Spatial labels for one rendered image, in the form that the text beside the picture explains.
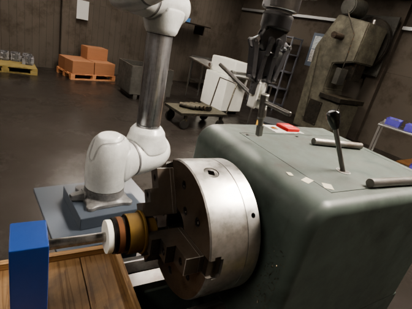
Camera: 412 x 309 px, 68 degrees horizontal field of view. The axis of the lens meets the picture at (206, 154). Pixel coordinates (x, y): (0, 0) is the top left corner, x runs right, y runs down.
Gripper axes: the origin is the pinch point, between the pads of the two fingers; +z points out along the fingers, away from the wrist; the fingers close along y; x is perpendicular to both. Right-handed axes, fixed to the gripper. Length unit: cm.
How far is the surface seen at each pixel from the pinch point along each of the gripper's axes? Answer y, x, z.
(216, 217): 22.0, 23.9, 19.7
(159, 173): 27.1, 6.6, 18.8
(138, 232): 33.7, 15.3, 27.5
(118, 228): 37.4, 13.9, 26.9
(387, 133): -609, -274, 101
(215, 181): 19.6, 17.6, 15.4
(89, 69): -74, -653, 113
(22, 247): 54, 15, 27
